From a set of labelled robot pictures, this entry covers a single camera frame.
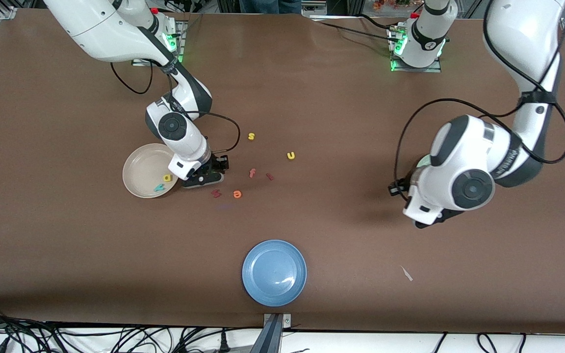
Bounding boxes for orange decorative items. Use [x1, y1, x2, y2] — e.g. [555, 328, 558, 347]
[372, 0, 411, 11]

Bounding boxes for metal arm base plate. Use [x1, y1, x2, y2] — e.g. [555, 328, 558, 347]
[132, 20, 185, 67]
[389, 24, 442, 73]

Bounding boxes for black base cable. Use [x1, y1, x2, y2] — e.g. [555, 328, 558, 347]
[318, 21, 395, 44]
[359, 13, 393, 30]

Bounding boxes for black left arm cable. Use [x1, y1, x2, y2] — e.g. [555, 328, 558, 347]
[393, 98, 565, 187]

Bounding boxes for blue plate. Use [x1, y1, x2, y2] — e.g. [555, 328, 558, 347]
[242, 239, 308, 307]

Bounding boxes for grey aluminium extrusion post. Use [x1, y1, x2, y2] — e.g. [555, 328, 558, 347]
[251, 314, 283, 353]

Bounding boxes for beige plate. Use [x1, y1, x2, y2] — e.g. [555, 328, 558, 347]
[123, 143, 179, 199]

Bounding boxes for small metal bracket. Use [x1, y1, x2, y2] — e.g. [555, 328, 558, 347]
[263, 313, 292, 327]

